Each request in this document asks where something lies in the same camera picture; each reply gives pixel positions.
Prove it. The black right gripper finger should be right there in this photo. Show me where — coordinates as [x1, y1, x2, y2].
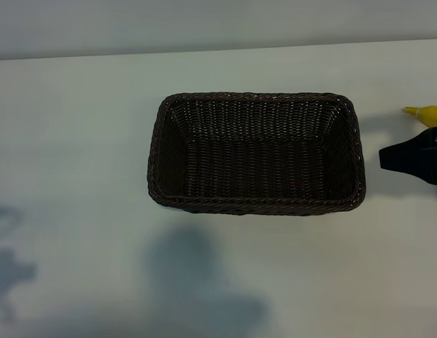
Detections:
[378, 125, 437, 172]
[405, 168, 437, 186]

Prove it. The yellow banana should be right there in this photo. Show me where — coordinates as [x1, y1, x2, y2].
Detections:
[401, 104, 437, 127]

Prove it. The dark brown woven basket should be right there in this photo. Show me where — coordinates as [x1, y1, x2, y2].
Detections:
[147, 92, 367, 216]

